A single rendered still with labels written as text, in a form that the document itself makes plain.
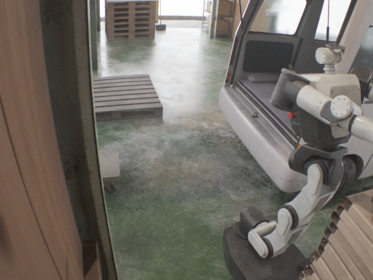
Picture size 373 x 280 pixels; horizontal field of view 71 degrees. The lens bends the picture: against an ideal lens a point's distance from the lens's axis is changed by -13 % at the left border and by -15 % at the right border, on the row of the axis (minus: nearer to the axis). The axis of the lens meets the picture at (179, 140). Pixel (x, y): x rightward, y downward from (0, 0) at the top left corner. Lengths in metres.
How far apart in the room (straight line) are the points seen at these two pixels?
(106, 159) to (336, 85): 1.93
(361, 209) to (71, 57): 0.96
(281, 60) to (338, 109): 2.37
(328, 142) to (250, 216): 0.88
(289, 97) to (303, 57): 2.37
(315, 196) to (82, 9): 1.23
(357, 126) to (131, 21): 6.36
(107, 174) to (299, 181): 1.46
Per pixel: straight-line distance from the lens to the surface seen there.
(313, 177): 1.37
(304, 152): 1.41
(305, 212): 1.52
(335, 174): 1.37
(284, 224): 1.60
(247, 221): 1.97
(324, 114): 1.04
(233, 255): 1.96
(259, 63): 3.21
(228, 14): 7.81
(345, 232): 1.14
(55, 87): 0.49
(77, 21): 0.41
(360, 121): 1.00
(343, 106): 1.00
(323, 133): 1.26
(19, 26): 0.29
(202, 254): 2.14
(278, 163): 2.23
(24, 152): 0.28
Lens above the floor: 1.73
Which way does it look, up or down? 33 degrees down
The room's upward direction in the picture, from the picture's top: 4 degrees clockwise
